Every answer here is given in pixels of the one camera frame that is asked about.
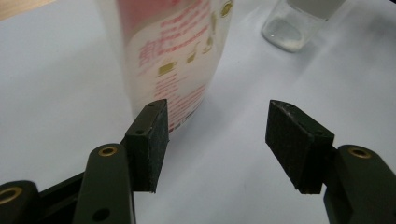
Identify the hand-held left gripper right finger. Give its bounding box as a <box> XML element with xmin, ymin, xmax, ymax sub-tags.
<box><xmin>264</xmin><ymin>99</ymin><xmax>396</xmax><ymax>224</ymax></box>

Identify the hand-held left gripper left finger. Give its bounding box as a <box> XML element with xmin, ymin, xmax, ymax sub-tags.
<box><xmin>72</xmin><ymin>98</ymin><xmax>171</xmax><ymax>224</ymax></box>

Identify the red and white spout pouch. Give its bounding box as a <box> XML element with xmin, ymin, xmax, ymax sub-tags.
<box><xmin>96</xmin><ymin>0</ymin><xmax>234</xmax><ymax>134</ymax></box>

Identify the white lidded jar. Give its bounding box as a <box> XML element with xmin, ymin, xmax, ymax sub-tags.
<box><xmin>261</xmin><ymin>0</ymin><xmax>347</xmax><ymax>53</ymax></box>

